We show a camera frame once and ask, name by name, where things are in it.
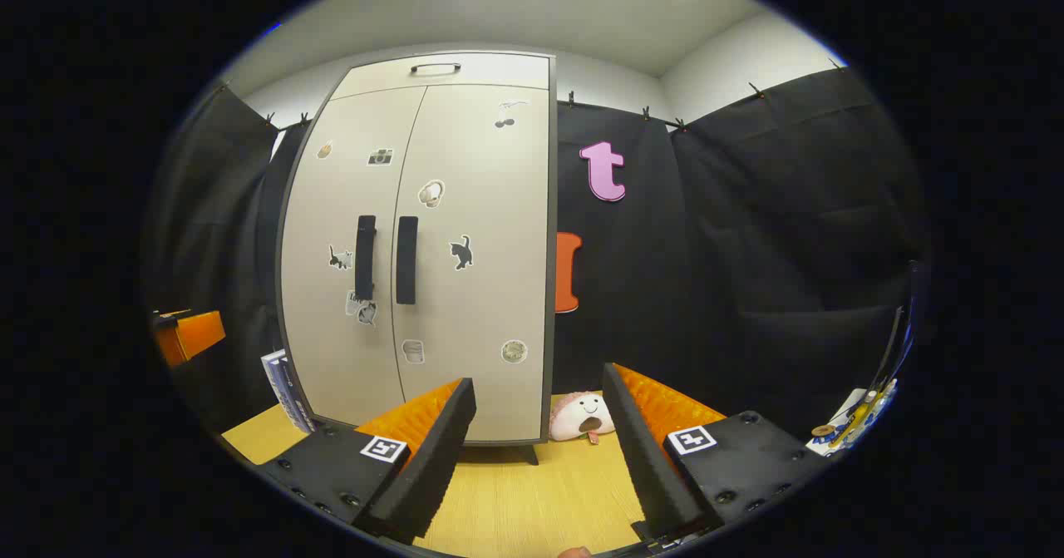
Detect cabinet door black cat sticker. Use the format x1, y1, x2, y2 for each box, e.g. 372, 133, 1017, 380
391, 84, 551, 444

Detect colourful printed packet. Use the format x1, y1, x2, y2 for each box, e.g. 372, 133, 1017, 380
810, 379, 899, 457

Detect cabinet door camera sticker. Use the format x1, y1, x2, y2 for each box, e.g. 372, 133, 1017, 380
281, 86, 427, 426

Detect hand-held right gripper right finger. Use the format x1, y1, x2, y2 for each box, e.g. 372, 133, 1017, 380
602, 363, 824, 542

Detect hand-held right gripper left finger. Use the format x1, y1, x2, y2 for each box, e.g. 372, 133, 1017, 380
262, 378, 477, 545

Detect pink white plush toy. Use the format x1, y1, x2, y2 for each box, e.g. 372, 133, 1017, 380
549, 391, 616, 444

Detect blue white booklet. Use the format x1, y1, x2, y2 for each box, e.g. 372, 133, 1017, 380
260, 348, 317, 434

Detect black backdrop cloth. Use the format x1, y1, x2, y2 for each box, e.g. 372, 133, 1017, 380
145, 66, 928, 442

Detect black door handle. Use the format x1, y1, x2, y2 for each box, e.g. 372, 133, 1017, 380
355, 215, 377, 301
396, 216, 418, 305

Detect beige double-door shoe cabinet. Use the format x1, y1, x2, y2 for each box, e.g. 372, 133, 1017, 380
274, 51, 558, 466

